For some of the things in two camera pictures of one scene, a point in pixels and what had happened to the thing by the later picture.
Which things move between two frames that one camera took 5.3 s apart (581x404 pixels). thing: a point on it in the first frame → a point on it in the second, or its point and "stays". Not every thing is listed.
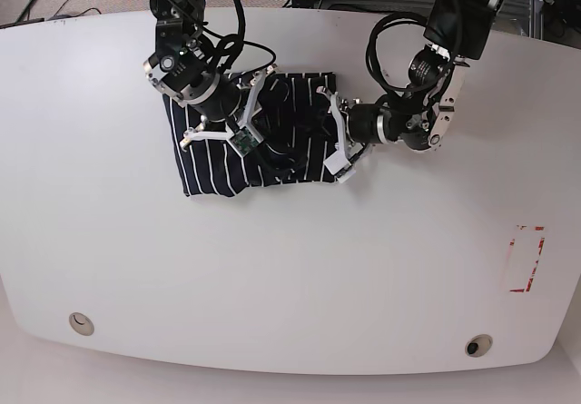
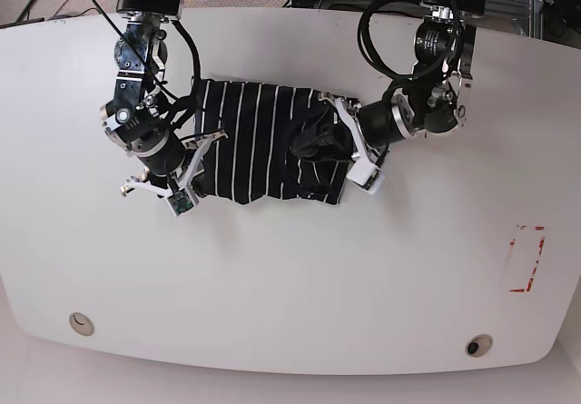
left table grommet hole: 82,324 stays
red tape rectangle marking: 532,275 stays
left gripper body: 226,105 → 169,171
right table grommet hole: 478,345 stays
